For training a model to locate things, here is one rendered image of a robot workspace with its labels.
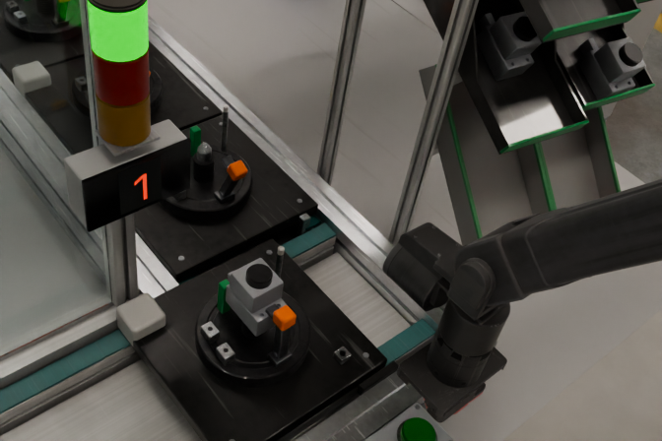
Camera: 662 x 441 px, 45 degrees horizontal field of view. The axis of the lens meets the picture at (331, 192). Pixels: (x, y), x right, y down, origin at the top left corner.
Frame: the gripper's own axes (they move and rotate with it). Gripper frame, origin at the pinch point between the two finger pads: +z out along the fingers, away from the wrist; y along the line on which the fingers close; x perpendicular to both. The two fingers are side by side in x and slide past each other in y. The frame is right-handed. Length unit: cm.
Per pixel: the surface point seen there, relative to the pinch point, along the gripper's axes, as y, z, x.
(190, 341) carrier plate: 14.8, 5.6, -25.8
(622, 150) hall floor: -196, 104, -63
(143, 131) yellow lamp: 16.9, -24.8, -31.5
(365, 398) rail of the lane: 1.8, 6.7, -7.8
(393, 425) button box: 1.6, 6.6, -3.1
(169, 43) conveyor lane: -17, 7, -81
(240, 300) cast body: 10.5, -3.3, -22.2
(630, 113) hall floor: -219, 104, -74
